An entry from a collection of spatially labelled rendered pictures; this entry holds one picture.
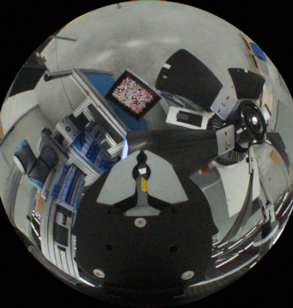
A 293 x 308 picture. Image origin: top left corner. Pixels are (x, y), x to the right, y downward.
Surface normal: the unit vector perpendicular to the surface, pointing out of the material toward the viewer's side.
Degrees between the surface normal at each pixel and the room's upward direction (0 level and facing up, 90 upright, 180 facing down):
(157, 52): 0
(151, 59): 0
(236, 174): 50
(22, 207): 90
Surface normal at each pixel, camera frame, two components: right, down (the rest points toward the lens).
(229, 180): -0.36, -0.04
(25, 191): 0.85, -0.43
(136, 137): -0.37, 0.37
